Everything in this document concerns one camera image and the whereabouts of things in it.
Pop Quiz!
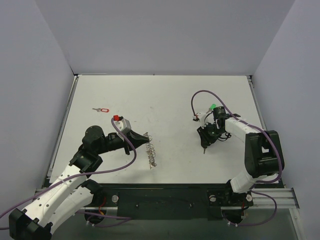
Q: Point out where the metal disc with key rings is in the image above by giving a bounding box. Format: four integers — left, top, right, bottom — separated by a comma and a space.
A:
143, 132, 157, 169

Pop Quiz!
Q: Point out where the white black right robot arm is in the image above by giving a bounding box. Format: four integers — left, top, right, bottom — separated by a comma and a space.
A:
193, 106, 285, 205

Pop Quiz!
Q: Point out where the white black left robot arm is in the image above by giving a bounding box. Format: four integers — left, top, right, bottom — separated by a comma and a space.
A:
8, 119, 150, 240

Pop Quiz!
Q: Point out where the key with green cap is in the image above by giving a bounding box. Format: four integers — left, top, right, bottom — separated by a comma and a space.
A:
207, 104, 216, 113

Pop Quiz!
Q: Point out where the key with red tag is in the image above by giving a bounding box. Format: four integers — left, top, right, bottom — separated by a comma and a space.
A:
92, 108, 110, 113

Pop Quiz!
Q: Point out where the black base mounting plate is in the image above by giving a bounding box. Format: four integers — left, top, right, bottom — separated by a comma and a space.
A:
82, 183, 255, 222

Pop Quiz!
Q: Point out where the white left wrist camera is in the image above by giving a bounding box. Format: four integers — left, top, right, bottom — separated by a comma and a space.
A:
112, 115, 132, 135

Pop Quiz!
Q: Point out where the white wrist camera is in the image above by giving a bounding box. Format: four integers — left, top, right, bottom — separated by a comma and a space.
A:
192, 110, 212, 126
112, 115, 132, 135

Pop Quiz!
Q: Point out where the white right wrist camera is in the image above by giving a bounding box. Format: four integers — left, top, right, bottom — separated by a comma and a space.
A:
192, 110, 212, 126

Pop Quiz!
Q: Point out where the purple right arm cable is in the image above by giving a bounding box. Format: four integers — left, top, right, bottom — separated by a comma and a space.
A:
191, 89, 286, 227

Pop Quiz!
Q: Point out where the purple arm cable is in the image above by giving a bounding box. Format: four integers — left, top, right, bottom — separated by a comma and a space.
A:
0, 117, 138, 230
191, 89, 286, 227

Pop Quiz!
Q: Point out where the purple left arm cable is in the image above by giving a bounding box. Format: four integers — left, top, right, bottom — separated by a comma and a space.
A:
0, 117, 138, 230

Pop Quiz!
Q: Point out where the aluminium frame rail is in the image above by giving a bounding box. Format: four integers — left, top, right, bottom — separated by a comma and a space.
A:
34, 186, 299, 210

